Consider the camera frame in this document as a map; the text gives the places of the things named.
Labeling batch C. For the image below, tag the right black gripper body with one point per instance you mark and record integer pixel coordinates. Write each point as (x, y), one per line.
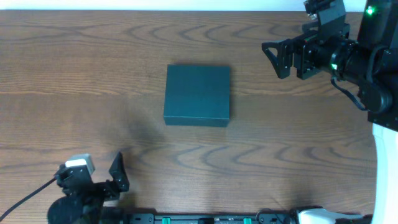
(301, 58)

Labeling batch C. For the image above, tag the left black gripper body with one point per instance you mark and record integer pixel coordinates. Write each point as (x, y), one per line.
(100, 191)

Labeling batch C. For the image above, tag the black gift box with lid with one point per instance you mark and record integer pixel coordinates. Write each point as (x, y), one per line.
(197, 95)

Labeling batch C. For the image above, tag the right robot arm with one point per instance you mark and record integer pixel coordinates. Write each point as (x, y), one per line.
(370, 63)

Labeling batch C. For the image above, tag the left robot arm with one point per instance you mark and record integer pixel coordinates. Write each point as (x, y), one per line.
(84, 199)

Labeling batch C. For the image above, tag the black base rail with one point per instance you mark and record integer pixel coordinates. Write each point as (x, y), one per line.
(260, 218)

